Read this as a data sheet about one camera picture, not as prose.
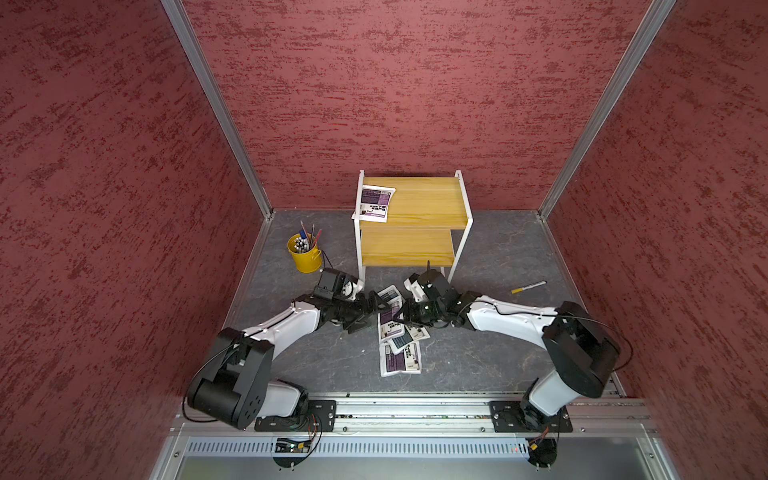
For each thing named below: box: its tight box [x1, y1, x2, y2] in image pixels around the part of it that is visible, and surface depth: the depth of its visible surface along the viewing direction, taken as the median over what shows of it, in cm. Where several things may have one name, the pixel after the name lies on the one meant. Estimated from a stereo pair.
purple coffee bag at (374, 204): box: [351, 185, 396, 223], surface depth 77 cm
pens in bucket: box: [293, 220, 323, 253], surface depth 100 cm
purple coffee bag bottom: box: [379, 341, 422, 378], surface depth 84 cm
